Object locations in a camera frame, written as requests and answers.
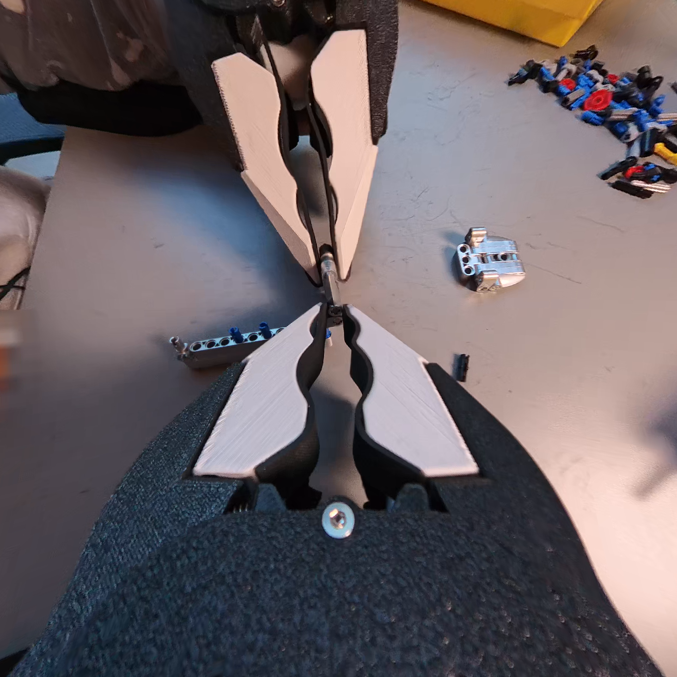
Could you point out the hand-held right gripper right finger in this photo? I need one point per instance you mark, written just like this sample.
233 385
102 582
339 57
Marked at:
412 418

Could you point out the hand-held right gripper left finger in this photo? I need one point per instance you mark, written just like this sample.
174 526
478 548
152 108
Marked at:
259 418

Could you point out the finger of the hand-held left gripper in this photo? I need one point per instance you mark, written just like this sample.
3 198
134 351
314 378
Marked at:
349 132
259 137

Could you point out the small black pin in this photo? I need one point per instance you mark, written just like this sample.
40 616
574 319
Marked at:
462 367

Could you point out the long grey beam with pins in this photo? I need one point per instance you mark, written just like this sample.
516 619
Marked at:
222 352

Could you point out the silver engine block piece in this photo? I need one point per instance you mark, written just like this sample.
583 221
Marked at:
329 269
489 262

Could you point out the person's black clothing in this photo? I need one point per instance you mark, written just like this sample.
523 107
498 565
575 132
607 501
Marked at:
116 111

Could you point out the yellow storage bin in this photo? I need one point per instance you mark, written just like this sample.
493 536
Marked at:
529 16

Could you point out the person's camouflage hoodie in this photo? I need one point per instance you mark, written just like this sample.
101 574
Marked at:
79 37

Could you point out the pile of small mixed pieces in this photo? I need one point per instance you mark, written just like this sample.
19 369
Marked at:
597 100

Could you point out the pale patterned cloth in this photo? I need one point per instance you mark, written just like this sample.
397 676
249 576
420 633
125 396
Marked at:
21 222

